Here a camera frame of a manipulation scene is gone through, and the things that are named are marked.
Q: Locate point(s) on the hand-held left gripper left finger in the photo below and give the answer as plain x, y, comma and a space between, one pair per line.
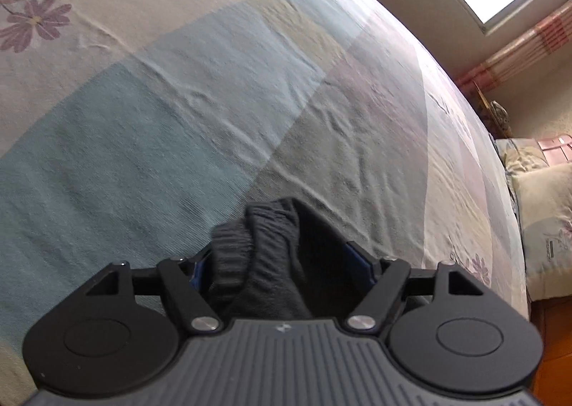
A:
199, 274

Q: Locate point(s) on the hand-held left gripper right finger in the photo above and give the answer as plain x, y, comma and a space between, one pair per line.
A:
359, 265

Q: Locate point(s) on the dark grey pants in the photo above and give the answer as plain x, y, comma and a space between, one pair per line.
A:
277, 263

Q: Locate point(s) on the patchwork floral bed sheet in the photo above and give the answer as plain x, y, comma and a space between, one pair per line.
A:
178, 120

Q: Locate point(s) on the cream printed pillow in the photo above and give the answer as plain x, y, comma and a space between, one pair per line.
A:
547, 218

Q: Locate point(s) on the cream pillow with grey edge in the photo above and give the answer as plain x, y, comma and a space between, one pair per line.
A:
520, 153

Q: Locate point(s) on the grey patterned bundle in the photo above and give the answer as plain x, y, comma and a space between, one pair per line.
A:
498, 115

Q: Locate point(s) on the wooden bedside shelf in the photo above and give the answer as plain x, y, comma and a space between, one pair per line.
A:
481, 95

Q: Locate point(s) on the pink slatted crate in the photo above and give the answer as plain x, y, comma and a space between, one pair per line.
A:
556, 147

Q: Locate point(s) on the pink striped curtain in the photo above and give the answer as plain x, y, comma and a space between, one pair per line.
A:
523, 48

